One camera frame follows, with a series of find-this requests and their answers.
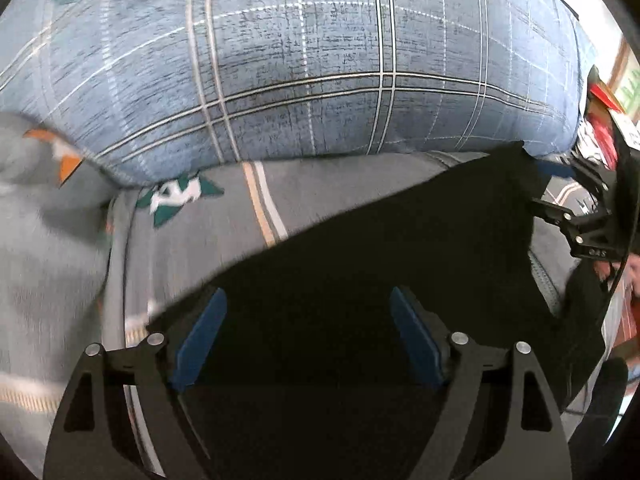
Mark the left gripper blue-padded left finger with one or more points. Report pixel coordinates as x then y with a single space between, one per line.
121 416

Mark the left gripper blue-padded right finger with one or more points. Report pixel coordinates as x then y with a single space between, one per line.
498 419

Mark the black pants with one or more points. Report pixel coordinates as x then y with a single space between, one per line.
308 377

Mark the person's right hand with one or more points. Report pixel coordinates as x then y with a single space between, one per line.
631 273

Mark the grey patterned bed sheet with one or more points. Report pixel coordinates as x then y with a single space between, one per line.
245 209

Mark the grey patterned pillow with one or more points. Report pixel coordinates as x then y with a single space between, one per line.
54 255

